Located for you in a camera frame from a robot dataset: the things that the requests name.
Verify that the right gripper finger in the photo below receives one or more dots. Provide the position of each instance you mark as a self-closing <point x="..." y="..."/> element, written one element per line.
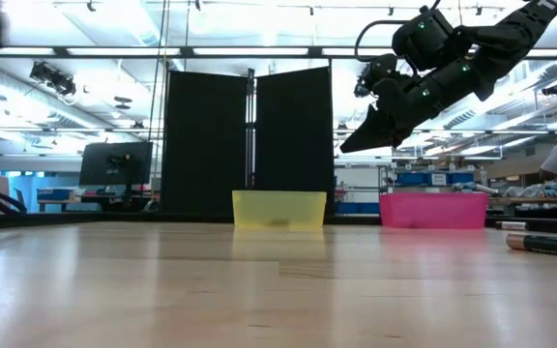
<point x="370" y="135"/>

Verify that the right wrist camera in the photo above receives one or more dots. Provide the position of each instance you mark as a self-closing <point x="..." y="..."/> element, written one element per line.
<point x="423" y="43"/>

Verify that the black folding screen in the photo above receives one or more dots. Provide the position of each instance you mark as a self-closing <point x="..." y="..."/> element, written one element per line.
<point x="211" y="145"/>

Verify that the red plastic bin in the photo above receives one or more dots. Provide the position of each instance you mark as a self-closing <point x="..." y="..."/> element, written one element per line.
<point x="433" y="210"/>

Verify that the blue shelf bin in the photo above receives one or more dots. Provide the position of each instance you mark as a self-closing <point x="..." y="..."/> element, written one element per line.
<point x="411" y="179"/>
<point x="461" y="179"/>

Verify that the black copper Duracell battery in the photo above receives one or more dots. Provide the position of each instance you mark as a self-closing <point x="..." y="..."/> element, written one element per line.
<point x="544" y="244"/>

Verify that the black table frame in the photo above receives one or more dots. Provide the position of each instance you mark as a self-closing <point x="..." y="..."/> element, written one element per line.
<point x="66" y="220"/>

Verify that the black overhead crossbar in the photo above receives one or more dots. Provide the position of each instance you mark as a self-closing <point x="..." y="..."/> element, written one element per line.
<point x="314" y="51"/>

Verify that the yellow plastic bin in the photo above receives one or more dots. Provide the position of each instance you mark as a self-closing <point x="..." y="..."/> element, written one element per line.
<point x="278" y="208"/>

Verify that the black ceiling camera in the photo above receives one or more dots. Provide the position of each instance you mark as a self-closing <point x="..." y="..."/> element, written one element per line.
<point x="361" y="87"/>

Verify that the black ceiling device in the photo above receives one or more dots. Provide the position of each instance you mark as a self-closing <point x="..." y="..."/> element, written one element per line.
<point x="53" y="79"/>
<point x="553" y="89"/>

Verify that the blue low bin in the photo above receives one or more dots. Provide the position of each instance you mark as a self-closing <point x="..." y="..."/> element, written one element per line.
<point x="356" y="208"/>

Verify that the black computer monitor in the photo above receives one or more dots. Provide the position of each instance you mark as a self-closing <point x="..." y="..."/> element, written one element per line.
<point x="114" y="164"/>

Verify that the blue storage box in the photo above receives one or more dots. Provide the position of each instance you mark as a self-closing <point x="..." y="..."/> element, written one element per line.
<point x="55" y="194"/>

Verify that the grey metal cylinder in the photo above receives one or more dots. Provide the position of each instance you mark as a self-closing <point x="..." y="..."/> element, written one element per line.
<point x="477" y="188"/>

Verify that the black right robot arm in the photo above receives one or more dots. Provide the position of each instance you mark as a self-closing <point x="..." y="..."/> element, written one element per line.
<point x="515" y="34"/>

